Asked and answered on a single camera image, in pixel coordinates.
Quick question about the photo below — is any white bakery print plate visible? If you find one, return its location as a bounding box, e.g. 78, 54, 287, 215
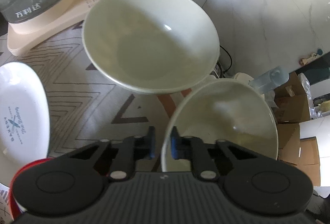
0, 61, 51, 165

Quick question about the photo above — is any red rimmed plate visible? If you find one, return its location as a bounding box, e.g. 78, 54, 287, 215
8, 158, 53, 221

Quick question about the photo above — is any large white bowl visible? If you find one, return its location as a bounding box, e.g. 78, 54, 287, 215
82, 0, 220, 94

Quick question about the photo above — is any patterned table cloth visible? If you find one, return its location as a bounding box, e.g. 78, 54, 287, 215
1, 23, 190, 171

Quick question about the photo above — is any cardboard box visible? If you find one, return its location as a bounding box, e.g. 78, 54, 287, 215
273, 72, 321, 187

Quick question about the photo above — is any clear plastic bottle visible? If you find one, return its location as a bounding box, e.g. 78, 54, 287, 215
248, 66, 289, 94

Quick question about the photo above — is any black power cable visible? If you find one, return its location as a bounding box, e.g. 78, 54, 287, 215
212, 45, 233, 78

